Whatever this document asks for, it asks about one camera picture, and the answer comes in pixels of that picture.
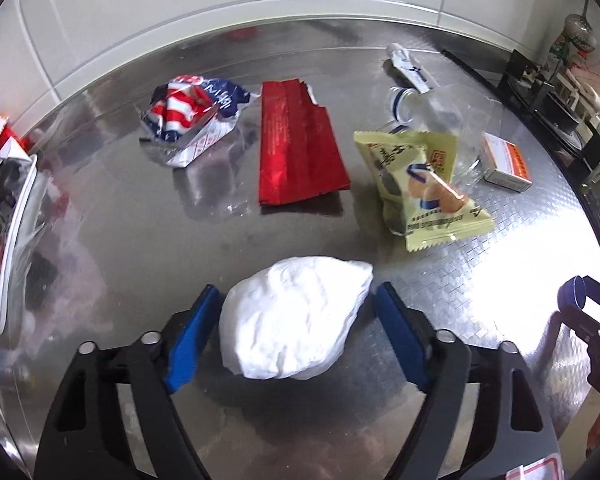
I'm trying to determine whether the clear plastic bottle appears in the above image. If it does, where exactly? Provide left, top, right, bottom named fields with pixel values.
left=387, top=85, right=503, bottom=191

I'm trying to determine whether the red white blue striped bag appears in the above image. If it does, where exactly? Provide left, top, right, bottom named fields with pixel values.
left=139, top=74, right=261, bottom=168

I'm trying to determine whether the white plastic tray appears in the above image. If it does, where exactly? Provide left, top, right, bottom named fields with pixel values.
left=0, top=154, right=52, bottom=347

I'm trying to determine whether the yellow snack packet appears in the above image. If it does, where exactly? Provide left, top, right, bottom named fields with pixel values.
left=354, top=129, right=496, bottom=253

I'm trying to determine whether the small orange white box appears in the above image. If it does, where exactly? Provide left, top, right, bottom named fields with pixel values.
left=480, top=132, right=533, bottom=193

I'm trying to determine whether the small white tube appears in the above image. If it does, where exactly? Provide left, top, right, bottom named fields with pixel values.
left=385, top=43, right=432, bottom=95

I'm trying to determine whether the red box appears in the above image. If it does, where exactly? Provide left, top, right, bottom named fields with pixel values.
left=0, top=127, right=32, bottom=162

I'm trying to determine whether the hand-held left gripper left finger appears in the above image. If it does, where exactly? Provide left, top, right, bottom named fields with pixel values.
left=34, top=284, right=226, bottom=480

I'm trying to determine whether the metal ladle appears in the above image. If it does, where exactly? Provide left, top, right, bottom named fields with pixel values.
left=562, top=0, right=599, bottom=52

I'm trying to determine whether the red foil wrapper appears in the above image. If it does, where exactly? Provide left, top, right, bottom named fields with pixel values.
left=258, top=78, right=352, bottom=207

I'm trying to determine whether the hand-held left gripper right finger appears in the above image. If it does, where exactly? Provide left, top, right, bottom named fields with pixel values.
left=375, top=281, right=563, bottom=480

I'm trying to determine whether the white paper wad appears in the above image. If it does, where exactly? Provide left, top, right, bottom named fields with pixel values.
left=218, top=256, right=374, bottom=381

